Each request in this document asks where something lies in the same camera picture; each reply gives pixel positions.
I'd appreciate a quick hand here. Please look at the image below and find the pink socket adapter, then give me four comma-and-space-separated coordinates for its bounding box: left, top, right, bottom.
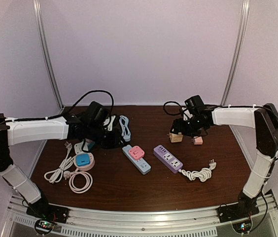
129, 146, 145, 160

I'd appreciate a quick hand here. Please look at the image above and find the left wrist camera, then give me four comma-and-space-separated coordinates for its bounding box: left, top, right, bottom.
81, 101, 116, 131

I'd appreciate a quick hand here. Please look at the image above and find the light blue power strip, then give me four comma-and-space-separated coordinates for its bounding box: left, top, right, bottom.
122, 145, 151, 175

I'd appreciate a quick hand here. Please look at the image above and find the purple usb power strip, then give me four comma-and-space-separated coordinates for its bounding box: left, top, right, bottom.
153, 145, 183, 174

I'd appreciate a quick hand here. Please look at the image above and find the aluminium frame post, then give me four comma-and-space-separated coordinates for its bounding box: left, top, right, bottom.
220, 0, 250, 105
33, 0, 64, 110

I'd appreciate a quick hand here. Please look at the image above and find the right aluminium frame post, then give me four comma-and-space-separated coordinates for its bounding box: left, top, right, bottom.
220, 0, 250, 105

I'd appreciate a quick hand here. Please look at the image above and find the left aluminium frame post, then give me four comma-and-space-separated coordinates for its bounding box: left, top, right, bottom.
33, 0, 64, 110

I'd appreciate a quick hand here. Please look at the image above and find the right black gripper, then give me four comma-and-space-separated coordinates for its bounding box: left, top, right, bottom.
170, 116, 205, 137

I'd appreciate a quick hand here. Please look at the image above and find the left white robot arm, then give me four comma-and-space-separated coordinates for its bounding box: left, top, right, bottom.
0, 114, 121, 219

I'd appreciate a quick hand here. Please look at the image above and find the teal power strip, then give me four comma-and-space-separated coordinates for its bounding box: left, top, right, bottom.
81, 139, 95, 152

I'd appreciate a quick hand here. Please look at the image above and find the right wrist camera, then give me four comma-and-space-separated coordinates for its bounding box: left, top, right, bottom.
184, 95, 205, 116

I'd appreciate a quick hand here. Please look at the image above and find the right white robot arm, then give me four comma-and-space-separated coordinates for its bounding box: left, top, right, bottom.
170, 103, 278, 218

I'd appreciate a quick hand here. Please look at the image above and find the white cable with plug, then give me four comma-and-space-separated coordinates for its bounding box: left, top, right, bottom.
43, 141, 78, 184

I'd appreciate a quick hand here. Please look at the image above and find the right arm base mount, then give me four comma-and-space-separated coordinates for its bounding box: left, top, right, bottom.
216, 203, 259, 223

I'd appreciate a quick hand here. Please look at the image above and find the small pink charger plug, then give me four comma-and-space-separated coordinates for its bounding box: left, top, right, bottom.
191, 137, 203, 146

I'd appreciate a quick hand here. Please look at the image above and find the aluminium front rail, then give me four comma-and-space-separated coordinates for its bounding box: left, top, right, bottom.
0, 194, 278, 237

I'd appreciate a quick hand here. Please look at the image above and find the beige cube socket adapter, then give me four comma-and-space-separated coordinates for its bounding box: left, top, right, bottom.
167, 133, 183, 143

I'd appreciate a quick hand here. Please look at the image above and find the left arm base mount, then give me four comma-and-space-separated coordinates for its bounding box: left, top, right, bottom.
26, 203, 69, 224

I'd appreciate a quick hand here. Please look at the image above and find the white square socket adapter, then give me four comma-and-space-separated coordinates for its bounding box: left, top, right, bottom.
74, 142, 88, 155

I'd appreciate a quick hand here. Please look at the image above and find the light blue coiled cable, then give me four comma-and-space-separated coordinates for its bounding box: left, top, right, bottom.
118, 115, 132, 142

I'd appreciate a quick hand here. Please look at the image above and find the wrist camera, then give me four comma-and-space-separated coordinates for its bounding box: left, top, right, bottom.
184, 95, 205, 116
81, 101, 116, 131

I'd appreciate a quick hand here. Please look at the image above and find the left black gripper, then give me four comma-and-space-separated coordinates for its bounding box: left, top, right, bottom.
87, 123, 127, 150

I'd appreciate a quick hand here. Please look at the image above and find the blue square adapter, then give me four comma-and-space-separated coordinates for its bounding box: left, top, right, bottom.
75, 154, 91, 167

